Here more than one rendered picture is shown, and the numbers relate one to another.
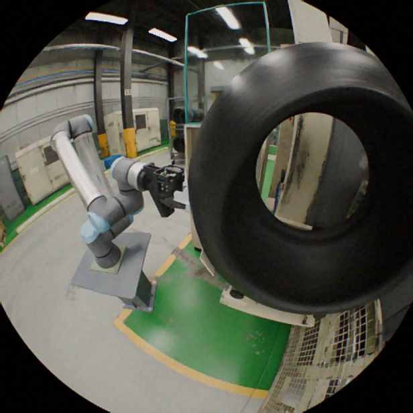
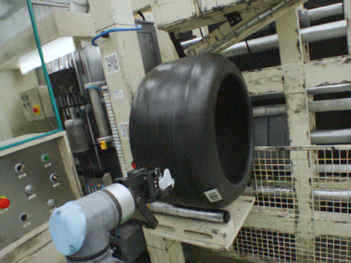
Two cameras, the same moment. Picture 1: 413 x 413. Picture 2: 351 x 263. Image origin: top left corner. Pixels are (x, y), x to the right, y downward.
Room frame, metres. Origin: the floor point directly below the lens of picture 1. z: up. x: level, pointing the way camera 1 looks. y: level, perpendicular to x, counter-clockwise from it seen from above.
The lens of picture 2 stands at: (0.18, 0.70, 1.40)
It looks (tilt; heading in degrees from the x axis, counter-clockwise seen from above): 12 degrees down; 277
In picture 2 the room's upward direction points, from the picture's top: 11 degrees counter-clockwise
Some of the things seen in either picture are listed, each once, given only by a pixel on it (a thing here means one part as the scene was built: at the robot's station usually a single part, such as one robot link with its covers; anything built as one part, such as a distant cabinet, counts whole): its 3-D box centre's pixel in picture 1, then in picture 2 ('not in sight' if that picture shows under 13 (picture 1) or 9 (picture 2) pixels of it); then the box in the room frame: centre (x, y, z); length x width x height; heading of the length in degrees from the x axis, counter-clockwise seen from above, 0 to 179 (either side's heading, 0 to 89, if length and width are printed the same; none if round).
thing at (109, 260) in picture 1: (105, 251); not in sight; (0.45, 0.63, 0.67); 0.19 x 0.19 x 0.10
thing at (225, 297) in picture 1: (249, 262); (187, 225); (0.32, -0.17, 0.83); 0.36 x 0.09 x 0.06; 153
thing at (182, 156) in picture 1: (189, 129); not in sight; (4.52, 0.50, 0.96); 1.36 x 0.71 x 1.92; 153
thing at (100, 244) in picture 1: (96, 235); not in sight; (0.46, 0.62, 0.80); 0.17 x 0.15 x 0.18; 152
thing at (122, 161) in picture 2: not in sight; (120, 135); (0.58, -0.40, 1.19); 0.05 x 0.04 x 0.48; 63
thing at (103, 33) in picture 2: not in sight; (116, 34); (0.49, -0.39, 1.63); 0.19 x 0.19 x 0.06; 63
